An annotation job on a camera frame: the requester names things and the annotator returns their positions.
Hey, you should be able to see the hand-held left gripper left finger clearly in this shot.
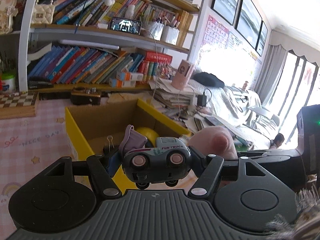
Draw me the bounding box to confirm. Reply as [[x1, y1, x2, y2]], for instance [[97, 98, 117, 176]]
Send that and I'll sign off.
[[41, 152, 125, 198]]

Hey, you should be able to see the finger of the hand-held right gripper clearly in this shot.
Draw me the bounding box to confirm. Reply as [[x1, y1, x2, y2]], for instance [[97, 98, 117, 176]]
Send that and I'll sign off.
[[236, 149, 308, 193]]

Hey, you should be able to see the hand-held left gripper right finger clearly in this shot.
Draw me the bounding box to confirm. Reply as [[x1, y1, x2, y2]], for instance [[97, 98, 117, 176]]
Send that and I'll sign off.
[[187, 146, 269, 199]]

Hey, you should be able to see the black binder clip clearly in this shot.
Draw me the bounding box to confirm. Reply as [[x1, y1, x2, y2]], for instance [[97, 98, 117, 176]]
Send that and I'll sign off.
[[103, 135, 120, 157]]

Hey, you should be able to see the pink plush toy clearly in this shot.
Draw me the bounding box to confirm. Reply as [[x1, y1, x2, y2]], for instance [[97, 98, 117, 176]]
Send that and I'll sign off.
[[187, 126, 238, 160]]

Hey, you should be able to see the grey toy truck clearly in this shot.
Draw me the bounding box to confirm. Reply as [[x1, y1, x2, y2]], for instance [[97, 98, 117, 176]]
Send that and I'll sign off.
[[118, 124, 192, 190]]

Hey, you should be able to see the yellow tape roll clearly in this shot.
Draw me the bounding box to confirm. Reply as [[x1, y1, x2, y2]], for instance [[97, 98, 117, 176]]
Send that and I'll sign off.
[[135, 127, 160, 143]]

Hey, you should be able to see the yellow cardboard box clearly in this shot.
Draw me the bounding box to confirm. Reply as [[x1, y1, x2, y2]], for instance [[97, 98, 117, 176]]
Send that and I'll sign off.
[[65, 98, 193, 195]]

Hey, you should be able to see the grey furry sleeve cuff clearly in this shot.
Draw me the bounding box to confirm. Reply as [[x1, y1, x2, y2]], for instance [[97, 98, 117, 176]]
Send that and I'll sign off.
[[265, 187, 320, 240]]

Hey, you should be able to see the grey blanket covered sofa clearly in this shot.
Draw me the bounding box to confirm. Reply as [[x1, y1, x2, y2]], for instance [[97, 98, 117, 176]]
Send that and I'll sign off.
[[200, 80, 278, 150]]

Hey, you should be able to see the small brown box with knobs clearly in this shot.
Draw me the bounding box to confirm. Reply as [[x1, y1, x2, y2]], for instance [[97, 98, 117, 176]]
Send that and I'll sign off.
[[70, 87, 102, 105]]

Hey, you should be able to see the grey curtain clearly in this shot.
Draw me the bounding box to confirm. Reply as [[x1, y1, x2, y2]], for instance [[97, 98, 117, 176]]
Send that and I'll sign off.
[[254, 45, 288, 105]]

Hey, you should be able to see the stack of papers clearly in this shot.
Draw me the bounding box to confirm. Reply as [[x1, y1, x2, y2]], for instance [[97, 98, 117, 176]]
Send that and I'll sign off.
[[149, 76, 250, 150]]

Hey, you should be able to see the black hat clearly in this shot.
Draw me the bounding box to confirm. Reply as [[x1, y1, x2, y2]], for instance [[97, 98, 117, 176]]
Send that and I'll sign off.
[[194, 72, 225, 88]]

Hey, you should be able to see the pink tumbler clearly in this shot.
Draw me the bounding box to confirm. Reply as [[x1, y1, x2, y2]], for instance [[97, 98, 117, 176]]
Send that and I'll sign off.
[[171, 59, 195, 90]]

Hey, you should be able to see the row of small upright books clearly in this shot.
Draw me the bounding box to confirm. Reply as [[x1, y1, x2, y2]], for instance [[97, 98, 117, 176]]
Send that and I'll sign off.
[[137, 60, 173, 83]]

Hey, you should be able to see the row of leaning picture books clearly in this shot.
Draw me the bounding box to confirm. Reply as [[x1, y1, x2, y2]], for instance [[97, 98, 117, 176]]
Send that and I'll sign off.
[[27, 45, 145, 84]]

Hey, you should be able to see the wooden chessboard box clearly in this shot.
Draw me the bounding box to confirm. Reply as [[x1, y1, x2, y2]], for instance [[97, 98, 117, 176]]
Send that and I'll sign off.
[[0, 91, 40, 120]]

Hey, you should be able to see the black framed picture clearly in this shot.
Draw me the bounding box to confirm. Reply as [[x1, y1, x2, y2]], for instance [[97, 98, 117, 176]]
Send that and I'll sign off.
[[256, 21, 268, 57], [211, 0, 242, 25], [235, 0, 263, 49]]

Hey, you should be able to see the thick red book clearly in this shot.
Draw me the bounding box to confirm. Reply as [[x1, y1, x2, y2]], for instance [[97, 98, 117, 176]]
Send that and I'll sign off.
[[145, 50, 173, 64]]

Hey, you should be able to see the white jar with green lid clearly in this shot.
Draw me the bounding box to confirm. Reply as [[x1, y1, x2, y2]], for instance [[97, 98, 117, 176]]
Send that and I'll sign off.
[[0, 72, 17, 93]]

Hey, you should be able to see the smartphone on stand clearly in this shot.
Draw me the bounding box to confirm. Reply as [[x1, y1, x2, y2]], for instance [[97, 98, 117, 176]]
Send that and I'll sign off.
[[109, 17, 142, 35]]

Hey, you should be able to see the white pen cup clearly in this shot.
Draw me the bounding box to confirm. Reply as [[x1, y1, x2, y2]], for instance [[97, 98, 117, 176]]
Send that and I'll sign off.
[[161, 25, 180, 45], [147, 21, 164, 40]]

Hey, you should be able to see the white wooden bookshelf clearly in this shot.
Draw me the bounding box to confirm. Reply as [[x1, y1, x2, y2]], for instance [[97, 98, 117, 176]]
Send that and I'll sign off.
[[19, 0, 200, 93]]

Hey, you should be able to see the row of upright paperback books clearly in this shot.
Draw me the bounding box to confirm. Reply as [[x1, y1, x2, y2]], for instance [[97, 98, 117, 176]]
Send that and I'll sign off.
[[51, 0, 194, 27]]

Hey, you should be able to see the white quilted purse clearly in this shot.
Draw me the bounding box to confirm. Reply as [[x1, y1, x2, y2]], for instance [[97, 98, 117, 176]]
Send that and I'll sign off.
[[32, 0, 55, 25]]

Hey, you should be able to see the floral fabric ornament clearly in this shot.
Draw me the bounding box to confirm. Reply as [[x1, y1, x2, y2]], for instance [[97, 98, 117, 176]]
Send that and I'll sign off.
[[0, 0, 18, 34]]

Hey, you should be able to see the pink wall poster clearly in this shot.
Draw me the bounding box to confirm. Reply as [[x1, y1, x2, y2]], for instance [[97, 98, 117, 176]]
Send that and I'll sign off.
[[200, 15, 229, 53]]

